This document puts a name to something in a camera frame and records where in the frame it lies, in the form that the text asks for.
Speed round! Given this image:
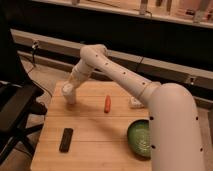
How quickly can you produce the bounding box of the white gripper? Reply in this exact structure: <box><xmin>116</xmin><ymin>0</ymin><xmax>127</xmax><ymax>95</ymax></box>
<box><xmin>68</xmin><ymin>61</ymin><xmax>94</xmax><ymax>88</ymax></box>

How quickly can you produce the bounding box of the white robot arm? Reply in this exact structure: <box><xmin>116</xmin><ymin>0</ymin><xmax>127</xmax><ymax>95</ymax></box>
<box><xmin>72</xmin><ymin>44</ymin><xmax>205</xmax><ymax>171</ymax></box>

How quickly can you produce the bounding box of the orange carrot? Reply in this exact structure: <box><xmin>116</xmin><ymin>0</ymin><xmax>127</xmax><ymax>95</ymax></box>
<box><xmin>104</xmin><ymin>95</ymin><xmax>111</xmax><ymax>113</ymax></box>

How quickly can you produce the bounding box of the black office chair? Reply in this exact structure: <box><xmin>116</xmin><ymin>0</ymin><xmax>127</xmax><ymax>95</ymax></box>
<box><xmin>0</xmin><ymin>79</ymin><xmax>48</xmax><ymax>166</ymax></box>

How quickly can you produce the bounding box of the black rectangular remote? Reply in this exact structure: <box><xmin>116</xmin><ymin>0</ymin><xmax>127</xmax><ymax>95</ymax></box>
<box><xmin>59</xmin><ymin>128</ymin><xmax>73</xmax><ymax>153</ymax></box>

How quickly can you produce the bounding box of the wooden table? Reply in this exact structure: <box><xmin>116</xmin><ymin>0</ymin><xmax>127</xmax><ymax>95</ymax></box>
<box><xmin>31</xmin><ymin>81</ymin><xmax>151</xmax><ymax>171</ymax></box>

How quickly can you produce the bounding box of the green bowl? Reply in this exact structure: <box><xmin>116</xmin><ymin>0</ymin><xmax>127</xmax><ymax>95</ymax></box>
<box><xmin>127</xmin><ymin>119</ymin><xmax>151</xmax><ymax>158</ymax></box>

